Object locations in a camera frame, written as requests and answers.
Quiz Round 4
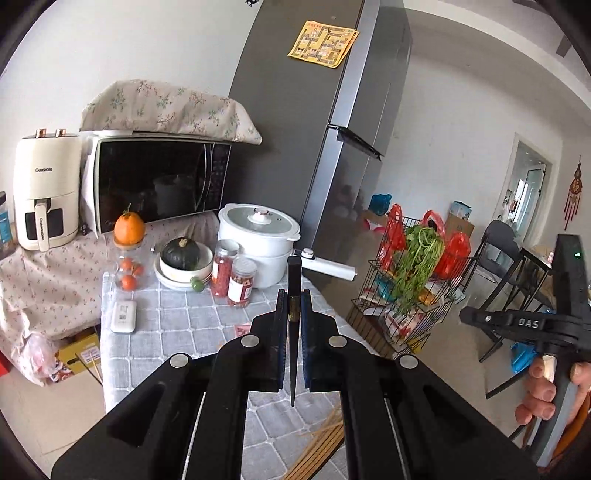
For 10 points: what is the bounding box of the grey chequered tablecloth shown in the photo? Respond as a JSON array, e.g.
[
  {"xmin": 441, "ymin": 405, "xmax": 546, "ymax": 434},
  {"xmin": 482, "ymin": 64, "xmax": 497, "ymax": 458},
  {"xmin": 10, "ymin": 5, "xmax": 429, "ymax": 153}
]
[{"xmin": 100, "ymin": 270, "xmax": 345, "ymax": 480}]

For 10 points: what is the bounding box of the dark green pumpkin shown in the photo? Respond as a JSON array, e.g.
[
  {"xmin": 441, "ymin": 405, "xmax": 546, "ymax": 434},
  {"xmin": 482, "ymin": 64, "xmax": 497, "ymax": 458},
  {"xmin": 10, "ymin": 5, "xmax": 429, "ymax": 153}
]
[{"xmin": 160, "ymin": 237, "xmax": 201, "ymax": 271}]

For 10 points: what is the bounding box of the white microwave oven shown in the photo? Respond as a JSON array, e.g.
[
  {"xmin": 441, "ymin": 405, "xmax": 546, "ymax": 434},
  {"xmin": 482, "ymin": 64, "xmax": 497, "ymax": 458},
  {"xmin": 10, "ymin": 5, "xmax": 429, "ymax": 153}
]
[{"xmin": 81, "ymin": 130, "xmax": 232, "ymax": 237}]

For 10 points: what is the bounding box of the black folding chair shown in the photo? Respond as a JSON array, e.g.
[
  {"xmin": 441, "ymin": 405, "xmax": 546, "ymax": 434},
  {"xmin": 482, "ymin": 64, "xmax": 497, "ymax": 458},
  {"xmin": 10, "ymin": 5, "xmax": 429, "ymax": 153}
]
[{"xmin": 471, "ymin": 220, "xmax": 552, "ymax": 363}]

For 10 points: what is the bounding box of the yellow cardboard box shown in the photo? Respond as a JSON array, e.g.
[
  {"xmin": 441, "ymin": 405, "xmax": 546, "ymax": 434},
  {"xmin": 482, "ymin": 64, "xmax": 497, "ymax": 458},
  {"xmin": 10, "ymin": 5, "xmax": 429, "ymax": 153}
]
[{"xmin": 54, "ymin": 331, "xmax": 103, "ymax": 385}]

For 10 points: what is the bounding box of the tall red-filled jar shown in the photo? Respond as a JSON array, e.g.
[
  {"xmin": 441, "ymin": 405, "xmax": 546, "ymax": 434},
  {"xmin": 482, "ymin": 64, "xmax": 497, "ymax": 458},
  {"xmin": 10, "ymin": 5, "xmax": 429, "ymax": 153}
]
[{"xmin": 210, "ymin": 239, "xmax": 241, "ymax": 298}]

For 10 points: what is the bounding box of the orange fruit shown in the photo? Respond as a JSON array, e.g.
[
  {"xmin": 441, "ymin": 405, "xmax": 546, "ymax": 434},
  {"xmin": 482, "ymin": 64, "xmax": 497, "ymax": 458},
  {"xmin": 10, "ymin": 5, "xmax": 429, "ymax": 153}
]
[{"xmin": 113, "ymin": 203, "xmax": 146, "ymax": 247}]

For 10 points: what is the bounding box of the short red-filled jar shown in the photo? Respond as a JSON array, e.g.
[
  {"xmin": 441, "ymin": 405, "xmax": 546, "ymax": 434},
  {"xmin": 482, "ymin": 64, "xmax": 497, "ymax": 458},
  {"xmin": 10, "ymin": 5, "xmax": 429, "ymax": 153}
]
[{"xmin": 226, "ymin": 257, "xmax": 258, "ymax": 308}]

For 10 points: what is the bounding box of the white bowl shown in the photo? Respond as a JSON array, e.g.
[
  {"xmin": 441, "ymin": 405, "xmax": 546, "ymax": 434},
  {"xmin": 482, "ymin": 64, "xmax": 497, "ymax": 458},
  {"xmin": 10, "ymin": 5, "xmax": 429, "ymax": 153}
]
[{"xmin": 159, "ymin": 244, "xmax": 214, "ymax": 283}]

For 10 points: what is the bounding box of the white door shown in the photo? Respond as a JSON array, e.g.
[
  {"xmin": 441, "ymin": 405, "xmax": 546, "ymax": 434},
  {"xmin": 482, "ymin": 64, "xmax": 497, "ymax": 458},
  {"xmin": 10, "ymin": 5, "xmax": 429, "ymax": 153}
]
[{"xmin": 492, "ymin": 132, "xmax": 554, "ymax": 241}]

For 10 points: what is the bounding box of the white plate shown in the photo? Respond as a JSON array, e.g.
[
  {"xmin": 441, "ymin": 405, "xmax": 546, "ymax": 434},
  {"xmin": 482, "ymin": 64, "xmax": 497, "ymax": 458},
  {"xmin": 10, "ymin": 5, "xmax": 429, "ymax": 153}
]
[{"xmin": 154, "ymin": 264, "xmax": 213, "ymax": 291}]

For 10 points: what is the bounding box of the bunch of green vegetables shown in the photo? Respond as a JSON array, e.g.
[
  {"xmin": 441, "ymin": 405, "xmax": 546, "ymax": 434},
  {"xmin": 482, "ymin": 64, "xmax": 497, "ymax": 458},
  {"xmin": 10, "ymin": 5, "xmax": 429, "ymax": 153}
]
[{"xmin": 392, "ymin": 225, "xmax": 446, "ymax": 315}]

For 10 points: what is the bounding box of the yellow paper sheet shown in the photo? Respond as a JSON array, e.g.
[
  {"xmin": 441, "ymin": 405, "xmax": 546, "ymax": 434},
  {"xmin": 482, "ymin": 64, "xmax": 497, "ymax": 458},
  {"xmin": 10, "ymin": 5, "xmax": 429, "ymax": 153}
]
[{"xmin": 287, "ymin": 20, "xmax": 360, "ymax": 69}]

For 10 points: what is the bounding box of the red hanging ornament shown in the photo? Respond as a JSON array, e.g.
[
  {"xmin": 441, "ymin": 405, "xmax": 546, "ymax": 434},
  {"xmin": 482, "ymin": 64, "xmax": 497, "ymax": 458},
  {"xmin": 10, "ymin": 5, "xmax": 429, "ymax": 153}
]
[{"xmin": 563, "ymin": 155, "xmax": 583, "ymax": 232}]

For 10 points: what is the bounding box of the person's right hand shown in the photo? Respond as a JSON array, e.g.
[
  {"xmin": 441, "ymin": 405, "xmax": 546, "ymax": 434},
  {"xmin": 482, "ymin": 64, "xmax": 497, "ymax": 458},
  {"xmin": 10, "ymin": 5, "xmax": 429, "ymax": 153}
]
[{"xmin": 514, "ymin": 354, "xmax": 591, "ymax": 426}]

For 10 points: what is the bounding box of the white electric cooking pot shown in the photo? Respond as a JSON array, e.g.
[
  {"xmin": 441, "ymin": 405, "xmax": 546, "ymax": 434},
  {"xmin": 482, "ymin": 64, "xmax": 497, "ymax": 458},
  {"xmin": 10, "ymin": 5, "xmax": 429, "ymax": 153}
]
[{"xmin": 217, "ymin": 202, "xmax": 358, "ymax": 289}]

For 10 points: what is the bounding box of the glass jar with small fruits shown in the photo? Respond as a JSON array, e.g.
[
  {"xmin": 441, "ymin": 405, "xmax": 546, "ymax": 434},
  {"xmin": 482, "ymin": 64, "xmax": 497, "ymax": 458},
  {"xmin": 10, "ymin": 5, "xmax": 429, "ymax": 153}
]
[{"xmin": 113, "ymin": 244, "xmax": 146, "ymax": 292}]

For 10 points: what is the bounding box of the floral microwave cover cloth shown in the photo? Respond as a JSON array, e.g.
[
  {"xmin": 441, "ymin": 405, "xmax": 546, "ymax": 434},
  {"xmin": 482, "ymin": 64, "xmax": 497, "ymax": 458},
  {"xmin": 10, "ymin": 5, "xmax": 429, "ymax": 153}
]
[{"xmin": 79, "ymin": 80, "xmax": 263, "ymax": 145}]

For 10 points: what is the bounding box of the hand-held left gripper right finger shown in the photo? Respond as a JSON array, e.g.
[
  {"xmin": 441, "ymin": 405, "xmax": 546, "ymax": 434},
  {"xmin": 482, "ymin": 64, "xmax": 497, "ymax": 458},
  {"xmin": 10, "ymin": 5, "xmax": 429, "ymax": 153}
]
[{"xmin": 300, "ymin": 290, "xmax": 541, "ymax": 480}]

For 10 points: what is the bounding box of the dining table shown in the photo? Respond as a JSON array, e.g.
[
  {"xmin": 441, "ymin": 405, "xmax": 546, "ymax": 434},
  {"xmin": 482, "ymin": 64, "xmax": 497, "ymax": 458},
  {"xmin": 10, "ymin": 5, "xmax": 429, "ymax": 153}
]
[{"xmin": 485, "ymin": 244, "xmax": 561, "ymax": 400}]

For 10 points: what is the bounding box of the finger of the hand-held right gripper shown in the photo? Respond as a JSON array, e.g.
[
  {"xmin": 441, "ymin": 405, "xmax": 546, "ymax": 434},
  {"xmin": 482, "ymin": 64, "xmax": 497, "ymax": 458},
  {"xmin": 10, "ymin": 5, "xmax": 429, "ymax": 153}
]
[{"xmin": 459, "ymin": 306, "xmax": 579, "ymax": 352}]

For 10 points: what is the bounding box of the blue-labelled jar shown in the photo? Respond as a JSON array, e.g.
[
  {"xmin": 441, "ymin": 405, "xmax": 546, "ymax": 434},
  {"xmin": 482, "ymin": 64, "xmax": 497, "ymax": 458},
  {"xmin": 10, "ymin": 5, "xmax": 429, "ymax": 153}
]
[{"xmin": 0, "ymin": 191, "xmax": 16, "ymax": 260}]

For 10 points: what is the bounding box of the red plastic bag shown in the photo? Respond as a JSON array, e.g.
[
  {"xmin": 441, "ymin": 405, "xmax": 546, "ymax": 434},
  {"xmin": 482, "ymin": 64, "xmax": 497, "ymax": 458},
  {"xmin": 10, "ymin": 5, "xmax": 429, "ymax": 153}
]
[
  {"xmin": 380, "ymin": 203, "xmax": 409, "ymax": 273},
  {"xmin": 420, "ymin": 210, "xmax": 472, "ymax": 280}
]

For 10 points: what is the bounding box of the black chopstick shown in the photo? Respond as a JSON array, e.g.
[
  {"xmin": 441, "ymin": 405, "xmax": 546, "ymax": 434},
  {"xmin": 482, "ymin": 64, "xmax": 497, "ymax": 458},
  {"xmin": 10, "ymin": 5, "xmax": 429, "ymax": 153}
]
[{"xmin": 287, "ymin": 256, "xmax": 304, "ymax": 407}]

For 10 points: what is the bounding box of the cream air fryer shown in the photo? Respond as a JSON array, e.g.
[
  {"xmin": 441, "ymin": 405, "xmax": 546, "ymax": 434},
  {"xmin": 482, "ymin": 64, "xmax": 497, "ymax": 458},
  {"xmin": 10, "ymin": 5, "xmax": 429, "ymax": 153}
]
[{"xmin": 12, "ymin": 128, "xmax": 83, "ymax": 253}]

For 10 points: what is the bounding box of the black wire rack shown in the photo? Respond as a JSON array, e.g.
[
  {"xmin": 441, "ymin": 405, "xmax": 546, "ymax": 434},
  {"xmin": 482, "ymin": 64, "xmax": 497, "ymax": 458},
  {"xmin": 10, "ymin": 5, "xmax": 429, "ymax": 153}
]
[{"xmin": 345, "ymin": 216, "xmax": 481, "ymax": 358}]

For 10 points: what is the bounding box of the pink plastic bag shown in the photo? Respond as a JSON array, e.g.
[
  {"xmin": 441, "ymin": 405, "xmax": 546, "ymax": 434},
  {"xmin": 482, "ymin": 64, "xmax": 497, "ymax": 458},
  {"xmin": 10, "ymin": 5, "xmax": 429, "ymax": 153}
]
[{"xmin": 11, "ymin": 333, "xmax": 60, "ymax": 387}]

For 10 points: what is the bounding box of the white rectangular device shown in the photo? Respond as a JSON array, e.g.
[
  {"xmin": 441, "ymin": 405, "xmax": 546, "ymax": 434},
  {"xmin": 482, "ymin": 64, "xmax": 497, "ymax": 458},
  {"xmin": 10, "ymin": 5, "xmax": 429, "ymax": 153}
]
[{"xmin": 110, "ymin": 299, "xmax": 138, "ymax": 333}]

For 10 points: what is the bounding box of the bundle of wooden chopsticks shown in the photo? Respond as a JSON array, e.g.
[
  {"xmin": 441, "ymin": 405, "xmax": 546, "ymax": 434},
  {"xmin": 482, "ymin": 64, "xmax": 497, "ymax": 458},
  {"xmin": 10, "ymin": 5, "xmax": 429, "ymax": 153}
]
[{"xmin": 283, "ymin": 408, "xmax": 345, "ymax": 480}]

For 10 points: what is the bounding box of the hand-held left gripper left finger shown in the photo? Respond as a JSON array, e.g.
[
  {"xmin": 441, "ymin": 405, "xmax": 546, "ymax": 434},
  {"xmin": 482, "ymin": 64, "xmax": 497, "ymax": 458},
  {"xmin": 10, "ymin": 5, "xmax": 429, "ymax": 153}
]
[{"xmin": 51, "ymin": 290, "xmax": 288, "ymax": 480}]

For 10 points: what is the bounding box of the grey refrigerator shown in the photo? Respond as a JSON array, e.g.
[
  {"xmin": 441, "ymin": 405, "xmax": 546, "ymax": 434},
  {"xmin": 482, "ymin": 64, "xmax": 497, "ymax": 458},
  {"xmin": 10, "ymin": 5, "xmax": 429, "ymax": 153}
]
[{"xmin": 221, "ymin": 0, "xmax": 413, "ymax": 319}]

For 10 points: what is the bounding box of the floral tablecloth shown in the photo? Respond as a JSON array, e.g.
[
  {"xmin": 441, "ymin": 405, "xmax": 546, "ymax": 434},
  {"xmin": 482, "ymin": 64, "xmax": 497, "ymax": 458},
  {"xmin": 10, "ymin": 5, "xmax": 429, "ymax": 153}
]
[{"xmin": 0, "ymin": 213, "xmax": 221, "ymax": 344}]

